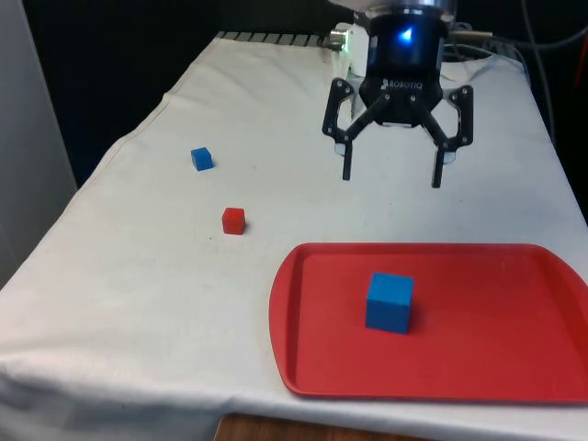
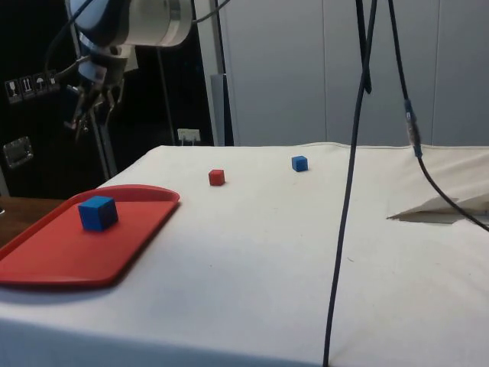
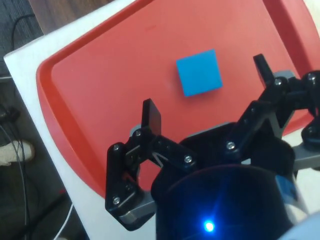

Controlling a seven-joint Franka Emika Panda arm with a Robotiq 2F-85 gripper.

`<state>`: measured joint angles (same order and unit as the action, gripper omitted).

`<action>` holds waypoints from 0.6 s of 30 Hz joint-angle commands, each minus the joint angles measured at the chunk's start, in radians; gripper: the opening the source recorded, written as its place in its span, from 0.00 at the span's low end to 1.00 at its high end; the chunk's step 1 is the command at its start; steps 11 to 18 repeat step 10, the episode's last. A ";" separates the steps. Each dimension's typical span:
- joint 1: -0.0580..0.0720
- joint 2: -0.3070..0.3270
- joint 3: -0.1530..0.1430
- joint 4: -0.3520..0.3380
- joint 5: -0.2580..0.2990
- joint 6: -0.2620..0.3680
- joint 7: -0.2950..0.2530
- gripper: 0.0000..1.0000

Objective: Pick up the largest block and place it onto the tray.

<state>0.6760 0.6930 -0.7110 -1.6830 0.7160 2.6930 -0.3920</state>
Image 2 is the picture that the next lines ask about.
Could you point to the brown wooden side table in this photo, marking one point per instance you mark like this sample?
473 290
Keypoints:
26 218

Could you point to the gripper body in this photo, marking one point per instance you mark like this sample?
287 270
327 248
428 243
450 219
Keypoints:
109 78

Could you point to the small red cube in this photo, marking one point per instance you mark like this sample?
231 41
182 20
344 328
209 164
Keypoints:
216 178

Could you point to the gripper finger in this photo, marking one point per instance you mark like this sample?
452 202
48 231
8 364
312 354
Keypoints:
78 111
112 101

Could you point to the large blue cube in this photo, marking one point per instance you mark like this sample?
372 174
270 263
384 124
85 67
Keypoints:
97 214

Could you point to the pale grey locker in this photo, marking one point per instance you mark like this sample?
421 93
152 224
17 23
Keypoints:
386 95
464 76

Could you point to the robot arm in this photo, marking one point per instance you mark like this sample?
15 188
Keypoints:
153 23

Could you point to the red tray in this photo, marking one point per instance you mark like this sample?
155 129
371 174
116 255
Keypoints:
72 256

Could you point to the small blue cube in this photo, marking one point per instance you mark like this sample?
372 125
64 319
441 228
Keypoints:
300 163

